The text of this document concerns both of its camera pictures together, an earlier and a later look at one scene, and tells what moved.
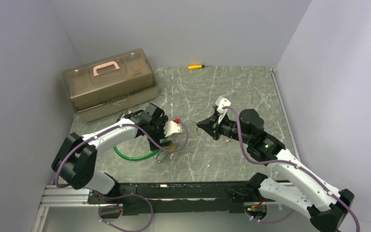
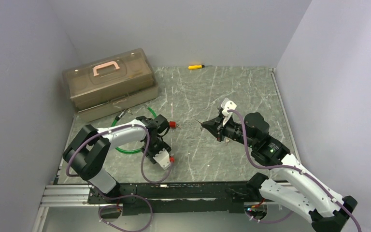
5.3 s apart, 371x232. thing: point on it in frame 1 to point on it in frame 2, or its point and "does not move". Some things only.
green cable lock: (136, 158) to (124, 111)
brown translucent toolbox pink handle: (111, 84) does not move
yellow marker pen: (196, 66) does not move
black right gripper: (210, 125) does not move
